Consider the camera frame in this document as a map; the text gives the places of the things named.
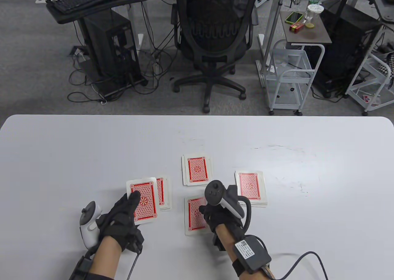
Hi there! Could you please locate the person's left hand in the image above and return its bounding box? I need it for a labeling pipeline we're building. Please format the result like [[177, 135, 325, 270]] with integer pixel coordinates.
[[97, 190, 144, 252]]

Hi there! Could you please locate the person's right hand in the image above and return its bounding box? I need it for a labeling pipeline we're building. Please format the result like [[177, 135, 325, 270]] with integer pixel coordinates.
[[199, 200, 247, 240]]

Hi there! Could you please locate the red-backed playing card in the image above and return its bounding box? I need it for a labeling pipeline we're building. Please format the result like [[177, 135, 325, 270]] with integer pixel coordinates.
[[184, 196, 210, 236]]

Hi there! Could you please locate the stack of red-backed cards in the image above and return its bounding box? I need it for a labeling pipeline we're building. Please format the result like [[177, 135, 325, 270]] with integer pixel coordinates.
[[126, 177, 159, 226]]

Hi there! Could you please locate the card pile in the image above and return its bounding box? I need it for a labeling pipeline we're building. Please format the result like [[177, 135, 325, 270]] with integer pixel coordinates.
[[182, 154, 213, 186], [235, 170, 267, 208], [155, 176, 171, 211]]

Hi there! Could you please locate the person's right forearm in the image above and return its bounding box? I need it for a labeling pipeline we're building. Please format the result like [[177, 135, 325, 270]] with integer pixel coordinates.
[[214, 225, 277, 280]]

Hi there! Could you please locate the person's left forearm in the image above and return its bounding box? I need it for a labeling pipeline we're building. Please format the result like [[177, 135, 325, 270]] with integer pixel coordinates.
[[89, 235, 122, 277]]

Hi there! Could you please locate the grey tracking controller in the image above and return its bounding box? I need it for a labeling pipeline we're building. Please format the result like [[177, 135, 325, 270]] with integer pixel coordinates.
[[204, 180, 252, 231], [79, 201, 104, 250]]

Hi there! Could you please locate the black computer tower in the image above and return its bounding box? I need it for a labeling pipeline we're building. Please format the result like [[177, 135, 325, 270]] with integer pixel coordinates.
[[311, 0, 385, 99], [82, 10, 143, 87]]

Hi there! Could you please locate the black mesh office chair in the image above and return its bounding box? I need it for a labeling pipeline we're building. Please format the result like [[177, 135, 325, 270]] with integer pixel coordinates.
[[171, 0, 259, 114]]

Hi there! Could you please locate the brown side table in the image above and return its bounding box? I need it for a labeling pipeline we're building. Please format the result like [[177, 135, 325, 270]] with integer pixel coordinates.
[[279, 11, 332, 45]]

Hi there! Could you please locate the green-cased phone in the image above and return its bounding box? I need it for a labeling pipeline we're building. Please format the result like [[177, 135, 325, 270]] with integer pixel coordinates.
[[285, 11, 304, 24]]

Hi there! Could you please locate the glass jar white lid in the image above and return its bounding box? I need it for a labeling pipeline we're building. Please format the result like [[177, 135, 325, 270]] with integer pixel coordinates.
[[305, 5, 324, 29]]

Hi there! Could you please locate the black white checkered cloth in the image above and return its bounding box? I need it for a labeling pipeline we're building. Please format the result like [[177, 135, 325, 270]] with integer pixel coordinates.
[[377, 54, 394, 79]]

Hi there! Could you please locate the black wrist module cable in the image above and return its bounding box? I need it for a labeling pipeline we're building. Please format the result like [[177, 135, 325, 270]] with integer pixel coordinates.
[[266, 251, 328, 280], [126, 252, 140, 280]]

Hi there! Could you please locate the tangle of black floor cables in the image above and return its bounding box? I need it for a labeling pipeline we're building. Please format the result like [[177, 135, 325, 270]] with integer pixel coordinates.
[[67, 45, 173, 105]]

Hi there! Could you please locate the white wire cart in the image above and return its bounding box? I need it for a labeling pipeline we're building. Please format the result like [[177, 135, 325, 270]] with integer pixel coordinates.
[[264, 39, 326, 117], [345, 29, 394, 116]]

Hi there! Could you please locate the silver metal post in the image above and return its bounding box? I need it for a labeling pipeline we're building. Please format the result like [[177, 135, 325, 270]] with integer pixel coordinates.
[[256, 0, 289, 88]]

